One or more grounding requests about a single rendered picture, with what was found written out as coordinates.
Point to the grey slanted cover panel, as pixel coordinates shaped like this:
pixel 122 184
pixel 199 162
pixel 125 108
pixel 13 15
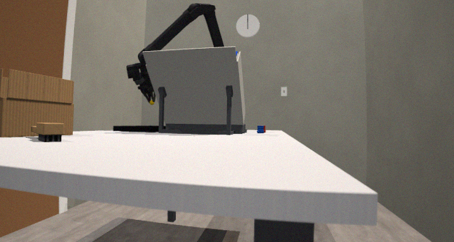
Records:
pixel 195 81

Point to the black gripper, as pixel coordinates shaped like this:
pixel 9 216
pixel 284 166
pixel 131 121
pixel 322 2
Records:
pixel 147 90

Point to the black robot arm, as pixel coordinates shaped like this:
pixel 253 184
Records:
pixel 189 15

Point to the brown cardboard box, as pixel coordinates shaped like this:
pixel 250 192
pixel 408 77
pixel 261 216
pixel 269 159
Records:
pixel 33 99

